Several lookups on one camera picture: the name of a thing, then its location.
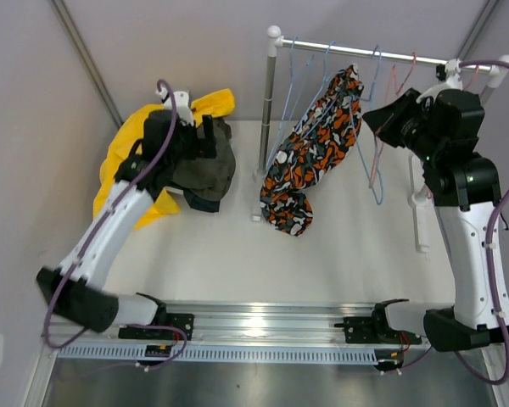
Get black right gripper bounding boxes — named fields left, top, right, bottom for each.
left=365, top=88, right=444, bottom=164

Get olive green shorts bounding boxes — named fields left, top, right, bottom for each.
left=171, top=118, right=236, bottom=201

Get blue wire hanger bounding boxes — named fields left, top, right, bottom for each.
left=300, top=40, right=357, bottom=141
left=356, top=45, right=385, bottom=206
left=259, top=35, right=314, bottom=173

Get pink wire hanger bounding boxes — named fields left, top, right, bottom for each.
left=466, top=65, right=480, bottom=87
left=369, top=53, right=417, bottom=188

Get dark navy shorts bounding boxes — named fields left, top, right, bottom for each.
left=183, top=190, right=221, bottom=214

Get yellow shorts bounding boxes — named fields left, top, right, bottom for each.
left=92, top=87, right=237, bottom=231

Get camouflage patterned shorts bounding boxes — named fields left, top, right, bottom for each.
left=260, top=64, right=364, bottom=237

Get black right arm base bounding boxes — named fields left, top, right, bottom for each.
left=333, top=316, right=422, bottom=345

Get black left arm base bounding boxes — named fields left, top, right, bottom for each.
left=118, top=313, right=195, bottom=341

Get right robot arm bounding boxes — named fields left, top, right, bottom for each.
left=362, top=88, right=509, bottom=352

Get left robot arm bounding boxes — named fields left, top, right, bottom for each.
left=36, top=109, right=217, bottom=339

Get white steel clothes rack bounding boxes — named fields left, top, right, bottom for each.
left=253, top=25, right=509, bottom=254

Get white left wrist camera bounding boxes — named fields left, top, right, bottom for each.
left=155, top=89, right=195, bottom=125

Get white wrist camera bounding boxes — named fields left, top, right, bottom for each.
left=416, top=59, right=463, bottom=104
left=155, top=89, right=195, bottom=125

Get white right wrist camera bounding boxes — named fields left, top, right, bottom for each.
left=416, top=59, right=463, bottom=104

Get aluminium mounting rail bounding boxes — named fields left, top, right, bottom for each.
left=37, top=303, right=467, bottom=347

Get white slotted cable duct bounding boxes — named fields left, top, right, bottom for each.
left=59, top=343, right=378, bottom=365

